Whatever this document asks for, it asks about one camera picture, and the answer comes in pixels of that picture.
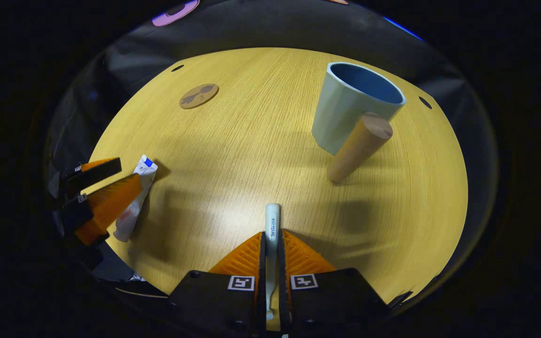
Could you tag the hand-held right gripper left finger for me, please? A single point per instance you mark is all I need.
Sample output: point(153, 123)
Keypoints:
point(214, 300)

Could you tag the white toothpaste tube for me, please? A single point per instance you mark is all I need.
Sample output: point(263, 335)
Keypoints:
point(144, 171)

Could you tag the wooden desktop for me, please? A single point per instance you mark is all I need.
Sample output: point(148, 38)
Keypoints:
point(251, 141)

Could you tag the round brown coaster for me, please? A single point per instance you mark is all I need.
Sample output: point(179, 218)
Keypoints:
point(199, 96)

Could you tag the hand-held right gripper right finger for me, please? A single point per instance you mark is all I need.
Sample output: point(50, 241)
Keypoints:
point(327, 300)

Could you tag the white toothbrush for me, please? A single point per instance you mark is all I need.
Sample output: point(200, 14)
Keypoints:
point(273, 220)

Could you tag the black backdrop cloth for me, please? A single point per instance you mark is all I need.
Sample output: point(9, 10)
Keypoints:
point(275, 28)

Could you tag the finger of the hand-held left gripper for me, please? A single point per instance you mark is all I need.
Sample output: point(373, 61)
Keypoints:
point(75, 213)
point(96, 174)

